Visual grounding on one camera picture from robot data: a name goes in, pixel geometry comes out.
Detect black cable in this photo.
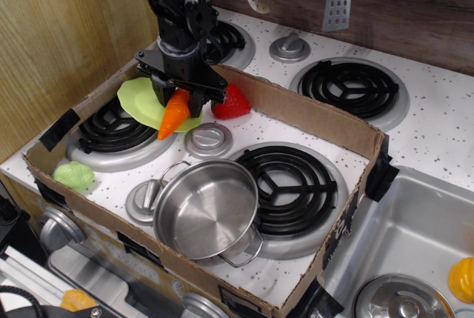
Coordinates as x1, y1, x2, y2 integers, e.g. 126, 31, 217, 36
0, 285, 44, 318

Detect front right black burner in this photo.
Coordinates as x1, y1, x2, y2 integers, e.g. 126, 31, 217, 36
229, 142, 349, 259

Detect grey front stove knob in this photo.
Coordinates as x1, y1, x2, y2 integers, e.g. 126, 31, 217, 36
125, 179, 162, 226

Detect grey lower oven knob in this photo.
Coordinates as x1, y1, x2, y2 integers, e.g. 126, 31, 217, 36
181, 292, 229, 318

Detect back left black burner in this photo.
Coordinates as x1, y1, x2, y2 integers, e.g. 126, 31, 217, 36
203, 21, 256, 70

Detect green toy lettuce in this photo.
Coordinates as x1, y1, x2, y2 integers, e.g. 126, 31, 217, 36
53, 161, 95, 192

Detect front left black burner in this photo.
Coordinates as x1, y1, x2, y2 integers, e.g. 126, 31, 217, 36
66, 98, 176, 173

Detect orange toy carrot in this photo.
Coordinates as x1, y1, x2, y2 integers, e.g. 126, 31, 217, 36
157, 88, 190, 140

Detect red toy strawberry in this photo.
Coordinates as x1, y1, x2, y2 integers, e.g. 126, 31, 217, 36
211, 84, 251, 120

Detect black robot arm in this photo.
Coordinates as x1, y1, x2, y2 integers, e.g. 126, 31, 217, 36
135, 0, 227, 118

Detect hanging metal slotted spatula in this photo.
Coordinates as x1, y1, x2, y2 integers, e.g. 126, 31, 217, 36
322, 0, 352, 33

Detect grey oven front knob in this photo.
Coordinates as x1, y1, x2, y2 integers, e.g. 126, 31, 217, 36
40, 207, 86, 252

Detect orange toy food piece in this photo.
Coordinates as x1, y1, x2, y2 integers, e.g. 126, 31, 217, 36
59, 289, 96, 312

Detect silver pot lid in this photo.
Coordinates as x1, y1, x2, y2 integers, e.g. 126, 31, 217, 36
352, 274, 455, 318

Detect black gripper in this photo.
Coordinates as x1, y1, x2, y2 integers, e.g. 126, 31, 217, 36
135, 49, 227, 118

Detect yellow toy pepper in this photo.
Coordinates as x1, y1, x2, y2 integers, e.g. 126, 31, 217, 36
448, 257, 473, 304

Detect grey back stove knob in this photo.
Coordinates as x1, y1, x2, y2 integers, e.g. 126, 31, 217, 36
269, 32, 311, 64

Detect grey oven knob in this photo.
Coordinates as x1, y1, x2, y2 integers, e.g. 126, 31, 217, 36
40, 207, 86, 252
181, 292, 229, 318

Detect light green toy plate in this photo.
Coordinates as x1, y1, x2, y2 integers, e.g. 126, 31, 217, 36
117, 77, 202, 133

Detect stainless steel pot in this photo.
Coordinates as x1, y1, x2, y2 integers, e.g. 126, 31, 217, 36
153, 159, 264, 268

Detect grey stove knob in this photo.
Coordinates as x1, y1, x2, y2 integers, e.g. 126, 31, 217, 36
125, 179, 162, 226
184, 122, 233, 159
269, 32, 311, 64

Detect grey toy sink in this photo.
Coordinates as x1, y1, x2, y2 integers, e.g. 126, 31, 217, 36
322, 167, 473, 317

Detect brown cardboard fence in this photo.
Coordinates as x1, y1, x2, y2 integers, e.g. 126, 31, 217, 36
24, 60, 388, 317

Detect grey centre stove knob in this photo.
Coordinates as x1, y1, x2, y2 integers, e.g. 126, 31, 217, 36
184, 122, 233, 159

